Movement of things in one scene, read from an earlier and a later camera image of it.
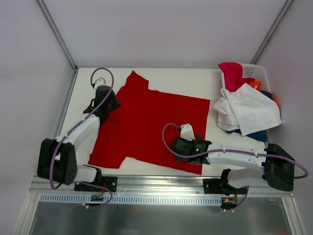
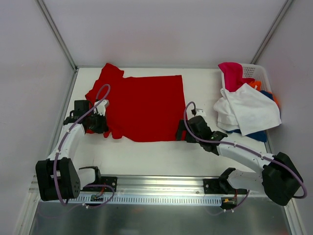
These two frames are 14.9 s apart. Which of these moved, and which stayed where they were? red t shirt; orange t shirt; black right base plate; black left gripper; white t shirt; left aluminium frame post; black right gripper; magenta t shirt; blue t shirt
Moved: black right gripper; black left gripper; red t shirt
Stayed: magenta t shirt; orange t shirt; left aluminium frame post; blue t shirt; black right base plate; white t shirt
